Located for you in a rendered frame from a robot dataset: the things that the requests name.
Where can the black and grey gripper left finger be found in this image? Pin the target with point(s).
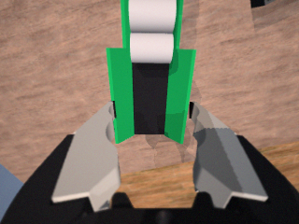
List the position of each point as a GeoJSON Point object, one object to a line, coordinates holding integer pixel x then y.
{"type": "Point", "coordinates": [77, 178]}

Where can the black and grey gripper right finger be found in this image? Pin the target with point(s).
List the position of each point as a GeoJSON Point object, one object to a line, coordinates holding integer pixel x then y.
{"type": "Point", "coordinates": [237, 175]}

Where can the white cylinder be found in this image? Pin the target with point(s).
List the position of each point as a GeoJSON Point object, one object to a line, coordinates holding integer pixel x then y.
{"type": "Point", "coordinates": [152, 16]}
{"type": "Point", "coordinates": [151, 47]}

